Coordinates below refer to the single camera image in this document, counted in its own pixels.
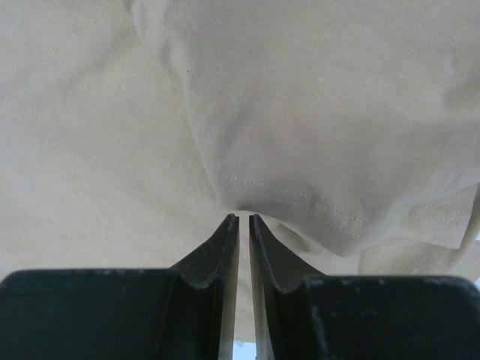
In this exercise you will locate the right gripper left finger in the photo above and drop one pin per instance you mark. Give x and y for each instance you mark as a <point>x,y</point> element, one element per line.
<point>186,311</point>

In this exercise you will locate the beige t shirt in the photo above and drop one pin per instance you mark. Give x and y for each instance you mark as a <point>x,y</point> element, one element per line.
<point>130,129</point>

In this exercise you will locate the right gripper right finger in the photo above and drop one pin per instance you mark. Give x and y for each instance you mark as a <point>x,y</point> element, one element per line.
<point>301,313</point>

